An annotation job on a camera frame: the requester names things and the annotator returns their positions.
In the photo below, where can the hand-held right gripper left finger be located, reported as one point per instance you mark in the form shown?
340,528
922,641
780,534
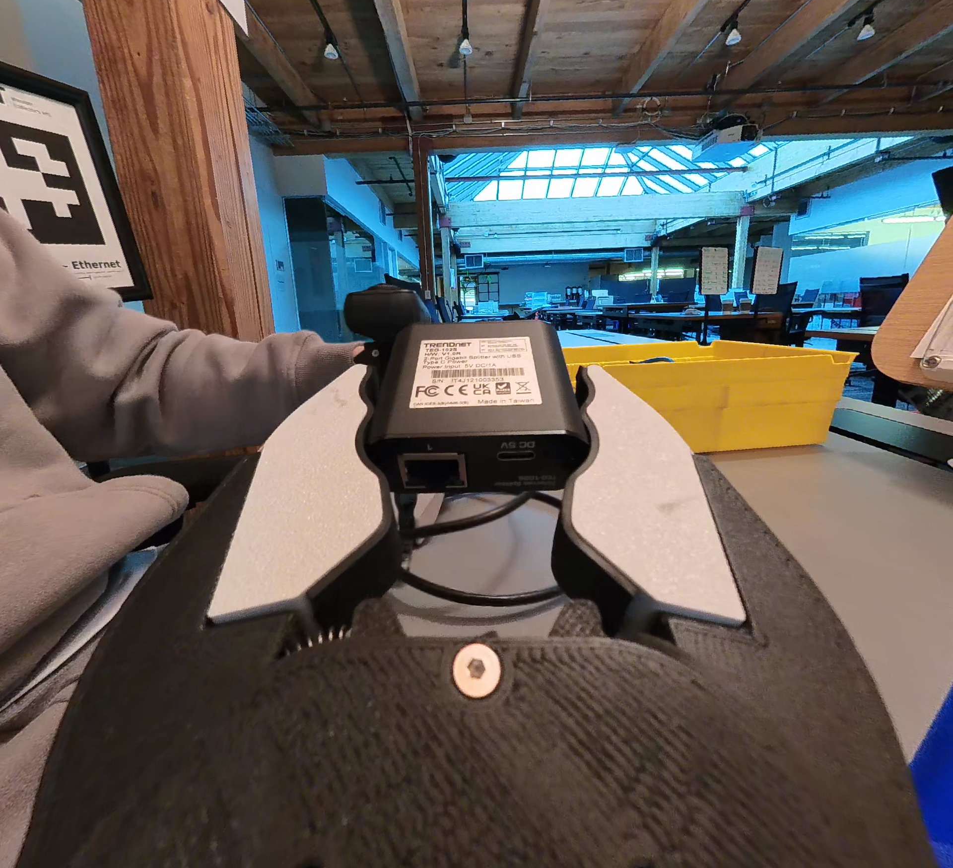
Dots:
298,503

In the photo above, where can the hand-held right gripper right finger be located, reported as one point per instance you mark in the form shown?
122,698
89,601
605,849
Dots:
648,511

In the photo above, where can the black network splitter box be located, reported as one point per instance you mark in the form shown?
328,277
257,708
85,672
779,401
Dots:
447,440

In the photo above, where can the person's left forearm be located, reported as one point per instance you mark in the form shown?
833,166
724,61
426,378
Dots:
238,391

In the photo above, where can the grey desk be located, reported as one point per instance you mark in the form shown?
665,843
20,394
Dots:
819,555

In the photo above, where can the yellow plastic bin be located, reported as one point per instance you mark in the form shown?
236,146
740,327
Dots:
782,406

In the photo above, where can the long wooden table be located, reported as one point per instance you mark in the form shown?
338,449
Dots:
670,317

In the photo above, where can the person's grey hoodie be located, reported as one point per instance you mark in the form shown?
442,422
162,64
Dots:
59,436

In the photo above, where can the standing whiteboard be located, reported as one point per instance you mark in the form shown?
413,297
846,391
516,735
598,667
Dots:
767,270
715,270

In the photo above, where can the ceiling spot lamp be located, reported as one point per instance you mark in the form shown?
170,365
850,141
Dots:
330,50
865,30
465,47
733,34

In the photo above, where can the round wooden board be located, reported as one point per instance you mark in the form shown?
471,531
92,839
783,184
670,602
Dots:
905,332

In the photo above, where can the clear plastic sleeve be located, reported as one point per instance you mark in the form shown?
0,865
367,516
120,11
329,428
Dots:
939,339

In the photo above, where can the black framed poster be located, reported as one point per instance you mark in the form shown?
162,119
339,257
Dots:
52,198

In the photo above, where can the person's leg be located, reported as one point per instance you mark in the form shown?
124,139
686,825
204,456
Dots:
30,749

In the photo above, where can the white ceiling projector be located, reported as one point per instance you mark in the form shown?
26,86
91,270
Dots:
726,136

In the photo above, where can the blue plastic object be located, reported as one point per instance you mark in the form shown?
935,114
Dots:
936,793

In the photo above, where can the black monitor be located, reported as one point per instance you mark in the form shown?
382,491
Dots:
944,189

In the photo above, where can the wooden post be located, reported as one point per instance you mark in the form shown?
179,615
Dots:
179,161

